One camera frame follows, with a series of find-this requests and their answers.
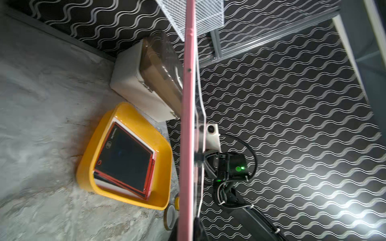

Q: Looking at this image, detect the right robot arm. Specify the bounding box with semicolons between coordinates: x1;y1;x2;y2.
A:
204;133;287;241

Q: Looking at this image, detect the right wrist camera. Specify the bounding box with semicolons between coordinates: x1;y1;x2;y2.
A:
199;124;222;152

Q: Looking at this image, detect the yellow storage tray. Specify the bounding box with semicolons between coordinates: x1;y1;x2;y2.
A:
76;102;172;210

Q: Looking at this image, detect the brown white storage case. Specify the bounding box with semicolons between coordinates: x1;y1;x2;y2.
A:
110;33;183;122

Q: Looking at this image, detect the adhesive tape roll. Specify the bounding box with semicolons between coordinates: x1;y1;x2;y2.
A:
163;204;177;231

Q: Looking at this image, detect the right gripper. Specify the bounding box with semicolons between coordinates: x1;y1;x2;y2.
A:
204;150;232;181

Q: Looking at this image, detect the yellow tape measure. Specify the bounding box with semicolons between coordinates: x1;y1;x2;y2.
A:
174;196;180;211

